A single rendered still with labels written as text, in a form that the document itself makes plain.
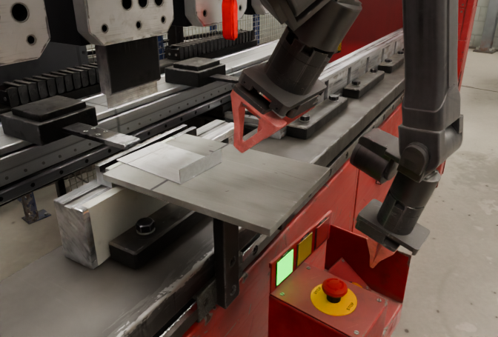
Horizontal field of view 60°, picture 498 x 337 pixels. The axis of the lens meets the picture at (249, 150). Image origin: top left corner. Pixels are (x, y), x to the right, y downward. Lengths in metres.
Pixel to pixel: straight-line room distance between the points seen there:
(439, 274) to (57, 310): 1.79
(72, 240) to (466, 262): 1.91
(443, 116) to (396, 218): 0.18
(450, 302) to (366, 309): 1.32
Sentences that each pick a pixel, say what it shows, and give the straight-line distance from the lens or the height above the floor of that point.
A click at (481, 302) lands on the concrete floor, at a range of 2.09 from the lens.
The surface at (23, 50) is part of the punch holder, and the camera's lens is 0.50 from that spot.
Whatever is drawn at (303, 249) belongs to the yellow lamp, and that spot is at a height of 0.81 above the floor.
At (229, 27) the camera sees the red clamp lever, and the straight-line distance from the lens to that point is 0.71.
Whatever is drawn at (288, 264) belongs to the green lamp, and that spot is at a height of 0.81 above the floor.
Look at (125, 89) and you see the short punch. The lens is 0.64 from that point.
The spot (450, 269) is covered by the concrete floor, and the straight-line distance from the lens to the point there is 2.21.
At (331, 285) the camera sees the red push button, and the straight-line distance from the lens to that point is 0.71.
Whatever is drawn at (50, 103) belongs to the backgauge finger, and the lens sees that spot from 0.86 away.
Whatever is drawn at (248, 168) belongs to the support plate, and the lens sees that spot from 0.61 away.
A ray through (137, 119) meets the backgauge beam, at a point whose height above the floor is 0.94.
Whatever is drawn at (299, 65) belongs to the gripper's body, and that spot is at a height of 1.17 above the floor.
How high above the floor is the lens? 1.27
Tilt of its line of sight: 23 degrees down
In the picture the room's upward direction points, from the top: straight up
